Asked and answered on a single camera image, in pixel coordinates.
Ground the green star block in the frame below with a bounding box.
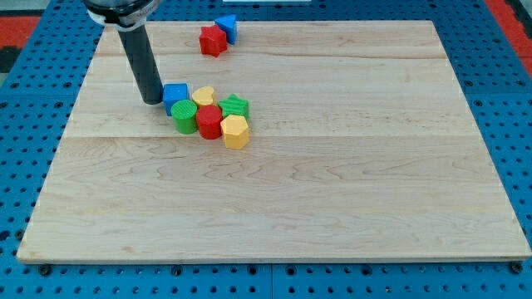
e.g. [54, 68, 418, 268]
[218, 94, 249, 120]

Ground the red cylinder block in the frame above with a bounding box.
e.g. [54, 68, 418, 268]
[196, 105, 223, 140]

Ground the yellow heart block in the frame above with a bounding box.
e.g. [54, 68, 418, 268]
[191, 86, 216, 107]

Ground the blue triangle block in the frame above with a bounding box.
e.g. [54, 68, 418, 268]
[214, 14, 238, 45]

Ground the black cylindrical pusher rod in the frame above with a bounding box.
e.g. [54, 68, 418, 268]
[119, 25, 163, 105]

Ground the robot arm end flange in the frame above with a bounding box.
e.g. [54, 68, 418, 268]
[82, 0, 163, 32]

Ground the wooden board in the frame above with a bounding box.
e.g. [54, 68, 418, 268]
[17, 21, 531, 264]

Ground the red star block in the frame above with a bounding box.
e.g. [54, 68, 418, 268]
[199, 24, 228, 57]

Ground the blue cube block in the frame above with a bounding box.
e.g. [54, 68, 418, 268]
[162, 83, 190, 116]

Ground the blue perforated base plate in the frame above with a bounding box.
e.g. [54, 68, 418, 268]
[1, 0, 531, 298]

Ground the yellow hexagon block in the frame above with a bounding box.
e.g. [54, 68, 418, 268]
[220, 115, 249, 150]

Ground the green cylinder block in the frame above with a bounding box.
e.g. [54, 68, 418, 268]
[170, 100, 198, 135]

